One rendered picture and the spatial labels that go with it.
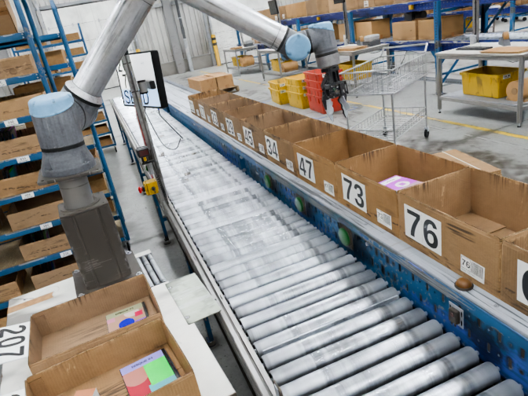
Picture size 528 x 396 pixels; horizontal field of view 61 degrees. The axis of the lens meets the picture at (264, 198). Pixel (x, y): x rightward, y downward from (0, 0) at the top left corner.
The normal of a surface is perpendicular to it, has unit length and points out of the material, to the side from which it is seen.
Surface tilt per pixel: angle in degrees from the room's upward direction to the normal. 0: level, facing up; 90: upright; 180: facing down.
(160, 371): 0
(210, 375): 0
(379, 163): 90
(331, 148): 89
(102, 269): 90
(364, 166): 89
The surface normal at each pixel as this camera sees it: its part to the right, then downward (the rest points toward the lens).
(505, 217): -0.92, 0.27
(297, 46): 0.13, 0.38
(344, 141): 0.34, 0.30
